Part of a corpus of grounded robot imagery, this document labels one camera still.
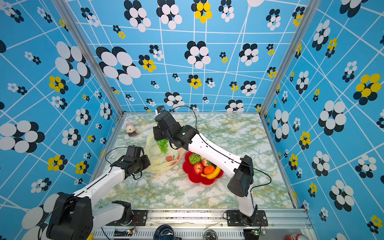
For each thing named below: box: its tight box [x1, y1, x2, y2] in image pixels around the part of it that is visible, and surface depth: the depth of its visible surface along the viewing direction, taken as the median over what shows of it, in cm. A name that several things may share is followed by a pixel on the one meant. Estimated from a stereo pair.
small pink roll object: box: [125, 122, 136, 133], surface depth 104 cm
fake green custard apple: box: [189, 153, 202, 165], surface depth 90 cm
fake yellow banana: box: [201, 166, 221, 179], surface depth 85 cm
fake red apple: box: [193, 163, 203, 174], surface depth 86 cm
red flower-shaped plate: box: [182, 151, 224, 186], surface depth 86 cm
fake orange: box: [204, 165, 215, 175], surface depth 86 cm
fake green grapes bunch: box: [156, 139, 169, 154], surface depth 84 cm
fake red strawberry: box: [201, 158, 212, 167], surface depth 86 cm
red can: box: [284, 233, 310, 240], surface depth 62 cm
